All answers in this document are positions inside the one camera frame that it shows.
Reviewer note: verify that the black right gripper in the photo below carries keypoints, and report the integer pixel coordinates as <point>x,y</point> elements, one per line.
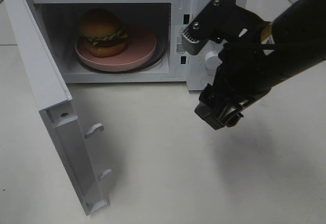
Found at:
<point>220,105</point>

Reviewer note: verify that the round white door button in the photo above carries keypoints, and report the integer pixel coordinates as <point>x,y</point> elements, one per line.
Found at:
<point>207,80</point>

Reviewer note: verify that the pink round plate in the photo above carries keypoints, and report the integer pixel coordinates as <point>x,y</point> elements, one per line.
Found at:
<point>136,35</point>

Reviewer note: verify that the burger with lettuce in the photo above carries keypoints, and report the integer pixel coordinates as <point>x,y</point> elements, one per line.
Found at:
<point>103,33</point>

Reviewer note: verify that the white microwave door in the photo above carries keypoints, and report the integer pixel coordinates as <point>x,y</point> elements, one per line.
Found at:
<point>54,103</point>

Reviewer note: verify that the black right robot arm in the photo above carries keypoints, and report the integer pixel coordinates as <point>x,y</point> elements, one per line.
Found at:
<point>292,43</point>

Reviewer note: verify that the glass microwave turntable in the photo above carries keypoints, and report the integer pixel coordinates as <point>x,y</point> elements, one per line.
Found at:
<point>158,56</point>

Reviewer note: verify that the white microwave oven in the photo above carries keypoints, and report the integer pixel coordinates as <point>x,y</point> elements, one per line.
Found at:
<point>166,19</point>

